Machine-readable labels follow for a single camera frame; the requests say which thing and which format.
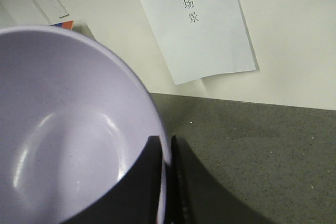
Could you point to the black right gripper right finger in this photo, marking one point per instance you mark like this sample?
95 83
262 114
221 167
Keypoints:
193 195

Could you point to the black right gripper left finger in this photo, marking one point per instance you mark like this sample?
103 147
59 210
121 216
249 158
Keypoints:
135 198

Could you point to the purple bowl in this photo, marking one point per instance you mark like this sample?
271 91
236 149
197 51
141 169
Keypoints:
74 120

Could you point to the white paper sheet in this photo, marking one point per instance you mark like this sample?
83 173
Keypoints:
200 38

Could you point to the blue orange sign board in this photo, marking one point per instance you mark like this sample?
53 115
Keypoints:
66 25

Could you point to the white wall switch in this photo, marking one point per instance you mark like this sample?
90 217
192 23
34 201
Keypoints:
54 10

